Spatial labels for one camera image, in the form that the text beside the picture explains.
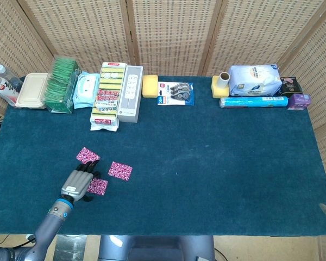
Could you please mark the dark blue table mat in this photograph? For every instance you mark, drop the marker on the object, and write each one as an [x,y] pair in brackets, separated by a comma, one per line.
[193,163]

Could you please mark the grey metal floor plate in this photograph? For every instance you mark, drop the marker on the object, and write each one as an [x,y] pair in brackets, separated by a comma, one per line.
[70,248]

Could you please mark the yellow sponge green underside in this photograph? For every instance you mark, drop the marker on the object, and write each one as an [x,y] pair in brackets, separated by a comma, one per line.
[218,91]

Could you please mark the correction tape blister pack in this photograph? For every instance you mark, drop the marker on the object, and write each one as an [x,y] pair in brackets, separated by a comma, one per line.
[176,93]

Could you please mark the white bottle red label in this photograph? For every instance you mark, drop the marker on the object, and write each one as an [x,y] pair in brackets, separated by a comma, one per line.
[2,91]

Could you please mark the plain yellow sponge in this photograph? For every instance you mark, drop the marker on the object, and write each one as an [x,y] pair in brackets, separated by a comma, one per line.
[150,86]

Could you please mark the yellow green sponge multipack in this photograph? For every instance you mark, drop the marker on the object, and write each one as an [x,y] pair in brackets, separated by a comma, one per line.
[107,98]

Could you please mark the white power strip box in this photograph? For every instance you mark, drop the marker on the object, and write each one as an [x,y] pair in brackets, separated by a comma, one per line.
[130,95]

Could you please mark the small purple box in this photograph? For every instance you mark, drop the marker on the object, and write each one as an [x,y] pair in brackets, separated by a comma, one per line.
[298,102]

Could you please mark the green tea bag box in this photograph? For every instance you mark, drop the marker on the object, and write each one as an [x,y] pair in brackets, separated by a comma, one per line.
[59,87]

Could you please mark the pink patterned cloth square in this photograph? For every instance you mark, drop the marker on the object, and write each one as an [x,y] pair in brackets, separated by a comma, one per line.
[100,187]

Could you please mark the blue plastic wrap roll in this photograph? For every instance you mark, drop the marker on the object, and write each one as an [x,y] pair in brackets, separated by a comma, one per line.
[254,102]

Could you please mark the white paper roll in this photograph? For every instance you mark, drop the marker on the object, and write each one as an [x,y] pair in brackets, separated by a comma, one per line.
[224,80]

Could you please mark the light blue wet wipes pack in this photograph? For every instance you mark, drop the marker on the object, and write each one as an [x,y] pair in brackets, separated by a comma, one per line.
[84,89]

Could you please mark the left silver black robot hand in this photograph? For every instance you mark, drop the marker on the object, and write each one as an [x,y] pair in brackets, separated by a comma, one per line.
[76,183]

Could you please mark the wicker folding screen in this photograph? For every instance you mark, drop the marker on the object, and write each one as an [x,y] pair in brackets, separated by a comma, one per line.
[174,32]

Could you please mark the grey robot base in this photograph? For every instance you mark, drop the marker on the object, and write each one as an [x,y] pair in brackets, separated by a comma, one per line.
[155,248]

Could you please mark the clear water bottle white cap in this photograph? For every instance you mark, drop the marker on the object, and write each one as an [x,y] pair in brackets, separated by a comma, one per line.
[6,73]

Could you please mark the white blue tissue pack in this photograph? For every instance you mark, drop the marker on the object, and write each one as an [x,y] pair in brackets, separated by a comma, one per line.
[254,80]

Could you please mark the small black box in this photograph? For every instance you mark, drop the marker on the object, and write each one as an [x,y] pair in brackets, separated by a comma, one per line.
[291,87]

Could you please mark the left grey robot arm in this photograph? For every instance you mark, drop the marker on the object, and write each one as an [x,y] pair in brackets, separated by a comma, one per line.
[47,228]

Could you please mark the beige lidded food container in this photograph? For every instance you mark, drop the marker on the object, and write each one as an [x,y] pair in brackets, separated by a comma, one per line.
[31,91]

